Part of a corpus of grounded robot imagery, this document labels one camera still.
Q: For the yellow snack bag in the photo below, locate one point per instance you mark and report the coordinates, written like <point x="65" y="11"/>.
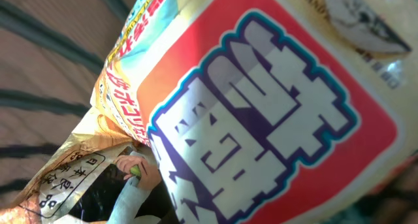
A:
<point x="244" y="111"/>

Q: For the grey plastic shopping basket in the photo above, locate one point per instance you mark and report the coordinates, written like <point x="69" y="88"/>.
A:
<point x="52" y="52"/>

